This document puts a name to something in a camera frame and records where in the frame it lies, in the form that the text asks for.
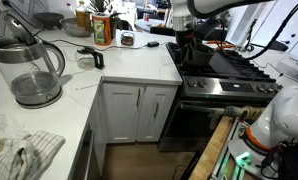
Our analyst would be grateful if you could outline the glass electric kettle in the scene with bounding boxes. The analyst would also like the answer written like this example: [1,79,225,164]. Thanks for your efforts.
[0,13,66,110]

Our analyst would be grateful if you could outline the robot mount plate green light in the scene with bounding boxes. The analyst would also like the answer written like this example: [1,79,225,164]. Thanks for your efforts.
[227,138,280,179]

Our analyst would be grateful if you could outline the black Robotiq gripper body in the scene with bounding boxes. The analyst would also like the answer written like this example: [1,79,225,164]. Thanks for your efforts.
[174,29,197,48]

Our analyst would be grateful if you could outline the black power adapter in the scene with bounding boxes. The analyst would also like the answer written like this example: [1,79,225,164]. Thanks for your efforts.
[146,40,160,48]

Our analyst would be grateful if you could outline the orange drink mix canister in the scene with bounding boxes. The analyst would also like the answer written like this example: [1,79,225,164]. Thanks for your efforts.
[92,12,113,47]

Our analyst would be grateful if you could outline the white cabinet door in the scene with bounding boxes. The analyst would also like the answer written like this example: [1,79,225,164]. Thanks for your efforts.
[102,83,145,144]
[136,84,178,143]

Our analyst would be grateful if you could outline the clear plastic bag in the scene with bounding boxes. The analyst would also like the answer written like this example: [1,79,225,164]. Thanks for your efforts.
[0,114,27,138]

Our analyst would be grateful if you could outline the glass jar dark contents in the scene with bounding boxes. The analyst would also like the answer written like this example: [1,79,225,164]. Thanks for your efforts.
[120,30,136,47]

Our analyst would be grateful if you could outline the amber oil bottle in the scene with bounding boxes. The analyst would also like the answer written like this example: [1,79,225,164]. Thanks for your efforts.
[75,0,93,29]

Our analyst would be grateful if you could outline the round white table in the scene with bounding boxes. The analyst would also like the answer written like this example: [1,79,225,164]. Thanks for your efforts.
[134,18,173,34]

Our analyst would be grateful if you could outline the black chair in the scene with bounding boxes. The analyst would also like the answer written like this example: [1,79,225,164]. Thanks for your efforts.
[149,25,177,37]

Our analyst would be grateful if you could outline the towel on oven handle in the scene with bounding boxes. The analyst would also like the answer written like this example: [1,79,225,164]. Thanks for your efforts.
[208,104,267,129]

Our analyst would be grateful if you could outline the thin black cable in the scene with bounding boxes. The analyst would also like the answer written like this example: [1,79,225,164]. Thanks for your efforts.
[252,59,298,84]

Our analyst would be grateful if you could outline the small glass carafe black handle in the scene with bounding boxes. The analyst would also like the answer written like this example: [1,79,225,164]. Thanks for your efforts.
[74,46,106,71]

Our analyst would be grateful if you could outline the stainless steel gas stove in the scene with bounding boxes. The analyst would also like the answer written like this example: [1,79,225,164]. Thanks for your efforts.
[158,41,284,153]

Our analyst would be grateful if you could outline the silver stove knob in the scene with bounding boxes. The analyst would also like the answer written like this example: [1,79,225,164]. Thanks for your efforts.
[187,78,198,88]
[266,84,277,94]
[256,84,267,94]
[197,79,208,89]

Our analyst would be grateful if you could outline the brown paper bag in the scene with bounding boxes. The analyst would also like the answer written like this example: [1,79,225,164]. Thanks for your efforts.
[163,5,174,28]

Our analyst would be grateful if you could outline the stainless steel dishwasher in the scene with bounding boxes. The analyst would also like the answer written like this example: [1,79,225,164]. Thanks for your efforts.
[68,124,102,180]

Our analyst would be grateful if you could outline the black stove griddle plate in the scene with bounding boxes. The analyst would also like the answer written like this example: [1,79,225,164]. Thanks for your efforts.
[207,49,243,76]

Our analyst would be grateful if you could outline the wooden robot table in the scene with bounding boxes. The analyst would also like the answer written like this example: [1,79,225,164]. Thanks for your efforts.
[188,115,235,180]

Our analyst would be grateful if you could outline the striped dish towel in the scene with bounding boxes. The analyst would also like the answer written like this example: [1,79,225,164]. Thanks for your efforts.
[0,129,67,180]

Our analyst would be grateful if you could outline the clear bottle red cap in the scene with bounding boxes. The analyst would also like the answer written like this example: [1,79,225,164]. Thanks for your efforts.
[64,2,75,19]

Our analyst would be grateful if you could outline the black power cord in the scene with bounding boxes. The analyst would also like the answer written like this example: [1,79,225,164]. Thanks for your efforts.
[49,39,149,52]

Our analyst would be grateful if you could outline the black round dish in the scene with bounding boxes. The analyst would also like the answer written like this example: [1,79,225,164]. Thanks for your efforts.
[33,12,65,30]

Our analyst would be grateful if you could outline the metal mixing bowl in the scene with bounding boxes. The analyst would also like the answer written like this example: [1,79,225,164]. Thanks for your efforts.
[59,17,94,38]

